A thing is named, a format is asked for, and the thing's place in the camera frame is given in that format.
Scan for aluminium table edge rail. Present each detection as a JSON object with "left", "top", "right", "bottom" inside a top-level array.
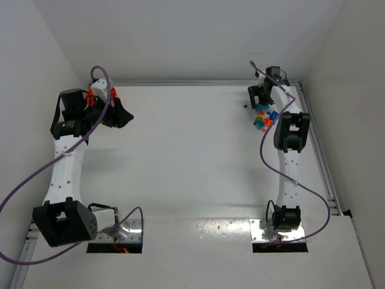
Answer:
[{"left": 296, "top": 81, "right": 343, "bottom": 216}]

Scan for metal base plate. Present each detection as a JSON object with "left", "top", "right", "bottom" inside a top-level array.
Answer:
[
  {"left": 88, "top": 219, "right": 143, "bottom": 244},
  {"left": 249, "top": 219, "right": 306, "bottom": 244}
]

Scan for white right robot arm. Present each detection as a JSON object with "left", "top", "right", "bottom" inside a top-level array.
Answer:
[{"left": 248, "top": 66, "right": 310, "bottom": 231}]

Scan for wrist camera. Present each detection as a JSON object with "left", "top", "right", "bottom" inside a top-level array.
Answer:
[
  {"left": 258, "top": 70, "right": 268, "bottom": 86},
  {"left": 90, "top": 78, "right": 108, "bottom": 101}
]

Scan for blue arch lego piece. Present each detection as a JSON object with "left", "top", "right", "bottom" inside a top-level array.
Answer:
[{"left": 269, "top": 111, "right": 279, "bottom": 121}]

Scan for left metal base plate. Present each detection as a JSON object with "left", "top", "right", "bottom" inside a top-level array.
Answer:
[{"left": 88, "top": 219, "right": 143, "bottom": 244}]

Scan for orange round lego piece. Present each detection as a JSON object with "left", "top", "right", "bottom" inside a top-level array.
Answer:
[{"left": 262, "top": 117, "right": 272, "bottom": 127}]

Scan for teal 2x2 lego brick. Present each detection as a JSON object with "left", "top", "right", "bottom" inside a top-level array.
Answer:
[{"left": 253, "top": 121, "right": 265, "bottom": 130}]

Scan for orange divided round container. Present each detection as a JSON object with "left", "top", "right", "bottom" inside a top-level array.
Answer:
[{"left": 84, "top": 87, "right": 118, "bottom": 106}]

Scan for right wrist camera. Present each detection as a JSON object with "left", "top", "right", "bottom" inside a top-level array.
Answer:
[{"left": 258, "top": 70, "right": 268, "bottom": 86}]

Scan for teal 2x4 lego brick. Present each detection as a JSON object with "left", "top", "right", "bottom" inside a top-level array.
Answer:
[{"left": 255, "top": 104, "right": 269, "bottom": 111}]

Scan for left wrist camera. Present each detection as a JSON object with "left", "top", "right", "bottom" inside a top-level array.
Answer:
[{"left": 90, "top": 78, "right": 108, "bottom": 101}]

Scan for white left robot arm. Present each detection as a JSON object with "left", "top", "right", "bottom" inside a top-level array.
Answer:
[{"left": 32, "top": 88, "right": 134, "bottom": 247}]

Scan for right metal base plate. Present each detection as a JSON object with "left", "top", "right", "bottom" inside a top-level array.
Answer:
[{"left": 249, "top": 219, "right": 306, "bottom": 244}]

